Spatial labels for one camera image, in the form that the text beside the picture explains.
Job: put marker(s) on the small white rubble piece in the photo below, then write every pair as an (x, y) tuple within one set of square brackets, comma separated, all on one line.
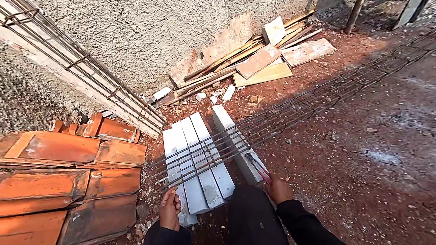
[(217, 92), (213, 99)]

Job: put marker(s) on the white squarish block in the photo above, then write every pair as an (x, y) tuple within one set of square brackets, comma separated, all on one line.
[(274, 31)]

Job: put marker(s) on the person's right forearm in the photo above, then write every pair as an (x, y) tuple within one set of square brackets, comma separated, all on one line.
[(305, 224)]

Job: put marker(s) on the white block fragment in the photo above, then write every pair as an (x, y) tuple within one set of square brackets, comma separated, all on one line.
[(229, 93), (201, 96), (162, 93)]

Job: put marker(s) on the long rusty rebar cage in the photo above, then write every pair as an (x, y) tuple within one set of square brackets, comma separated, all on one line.
[(247, 144)]

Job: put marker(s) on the person's legs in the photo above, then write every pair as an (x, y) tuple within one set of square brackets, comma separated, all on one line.
[(253, 217)]

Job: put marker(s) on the person's right fingers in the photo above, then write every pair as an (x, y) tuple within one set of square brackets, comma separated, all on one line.
[(270, 187)]

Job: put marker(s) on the light grey concrete block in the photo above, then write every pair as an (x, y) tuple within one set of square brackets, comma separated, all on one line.
[(184, 207), (250, 166), (219, 172), (208, 185), (193, 194)]

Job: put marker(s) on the grey concrete post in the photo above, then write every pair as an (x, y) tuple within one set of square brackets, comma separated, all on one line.
[(407, 14)]

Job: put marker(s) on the rebar column against wall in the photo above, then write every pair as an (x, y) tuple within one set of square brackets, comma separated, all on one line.
[(79, 60)]

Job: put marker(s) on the thin bent metal rod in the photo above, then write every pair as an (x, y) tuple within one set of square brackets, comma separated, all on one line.
[(360, 152)]

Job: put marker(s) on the pile of wooden poles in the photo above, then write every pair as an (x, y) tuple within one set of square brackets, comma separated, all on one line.
[(238, 56)]

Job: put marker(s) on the brown stone chunk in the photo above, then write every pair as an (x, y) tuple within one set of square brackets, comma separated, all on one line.
[(255, 99)]

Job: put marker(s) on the person's left forearm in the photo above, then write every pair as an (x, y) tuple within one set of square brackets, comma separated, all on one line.
[(174, 237)]

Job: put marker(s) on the dark wooden post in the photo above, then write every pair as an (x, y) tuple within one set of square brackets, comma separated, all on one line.
[(354, 16)]

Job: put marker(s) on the whitish stained pink board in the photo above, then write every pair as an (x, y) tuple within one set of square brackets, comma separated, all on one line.
[(308, 52)]

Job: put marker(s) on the person's left hand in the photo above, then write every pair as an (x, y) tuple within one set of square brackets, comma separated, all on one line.
[(168, 214)]

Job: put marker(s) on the pile of orange roof tiles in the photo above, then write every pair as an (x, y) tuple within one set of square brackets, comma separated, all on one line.
[(64, 146)]

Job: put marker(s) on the person's left fingers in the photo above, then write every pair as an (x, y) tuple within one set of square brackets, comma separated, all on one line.
[(177, 203)]

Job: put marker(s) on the yellow wooden board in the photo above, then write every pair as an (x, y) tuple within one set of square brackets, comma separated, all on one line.
[(269, 74)]

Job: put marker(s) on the pinkish brown flat board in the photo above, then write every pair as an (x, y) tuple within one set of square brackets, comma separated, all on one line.
[(258, 62)]

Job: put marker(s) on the person's right hand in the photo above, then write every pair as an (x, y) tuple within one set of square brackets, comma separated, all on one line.
[(282, 191)]

